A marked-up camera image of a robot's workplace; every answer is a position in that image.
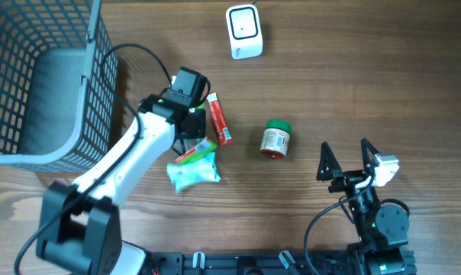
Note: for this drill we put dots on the green gummy candy bag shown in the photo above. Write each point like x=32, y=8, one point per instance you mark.
x=200, y=150

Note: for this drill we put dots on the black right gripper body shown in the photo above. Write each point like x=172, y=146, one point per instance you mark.
x=347, y=181

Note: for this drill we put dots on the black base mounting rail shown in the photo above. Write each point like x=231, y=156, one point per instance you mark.
x=245, y=263

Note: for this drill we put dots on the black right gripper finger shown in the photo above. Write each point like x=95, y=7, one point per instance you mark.
x=329, y=168
x=368, y=152

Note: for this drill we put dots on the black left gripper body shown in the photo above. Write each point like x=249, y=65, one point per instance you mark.
x=195, y=127

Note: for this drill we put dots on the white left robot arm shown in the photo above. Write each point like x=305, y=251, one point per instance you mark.
x=80, y=226

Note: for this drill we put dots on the red snack stick packet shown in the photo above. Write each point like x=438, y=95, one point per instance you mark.
x=220, y=123

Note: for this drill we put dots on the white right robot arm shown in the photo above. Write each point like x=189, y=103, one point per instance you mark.
x=382, y=225

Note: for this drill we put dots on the green lid jar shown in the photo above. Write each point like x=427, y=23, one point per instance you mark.
x=276, y=137

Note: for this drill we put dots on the grey plastic mesh basket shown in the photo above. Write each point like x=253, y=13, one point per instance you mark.
x=57, y=82

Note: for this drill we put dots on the white barcode scanner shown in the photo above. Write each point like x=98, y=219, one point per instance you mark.
x=244, y=31

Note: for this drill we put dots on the teal snack wrapper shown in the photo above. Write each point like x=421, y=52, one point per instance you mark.
x=183, y=176

